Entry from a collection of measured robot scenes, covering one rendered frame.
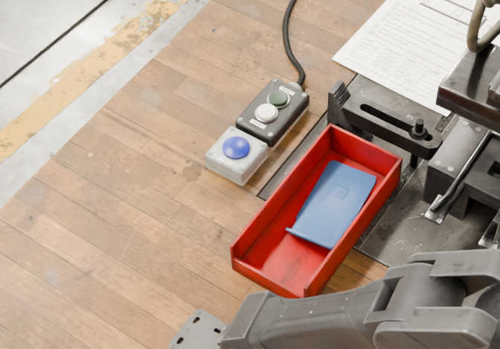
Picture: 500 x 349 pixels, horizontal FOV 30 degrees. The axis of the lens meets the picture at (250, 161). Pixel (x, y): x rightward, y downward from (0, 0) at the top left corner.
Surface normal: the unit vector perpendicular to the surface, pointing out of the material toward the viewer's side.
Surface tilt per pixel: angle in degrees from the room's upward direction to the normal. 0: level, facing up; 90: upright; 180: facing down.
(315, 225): 0
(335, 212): 0
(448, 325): 38
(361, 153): 90
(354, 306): 47
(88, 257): 0
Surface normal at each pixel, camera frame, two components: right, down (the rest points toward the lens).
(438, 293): 0.29, -0.44
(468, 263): -0.58, -0.68
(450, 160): -0.04, -0.61
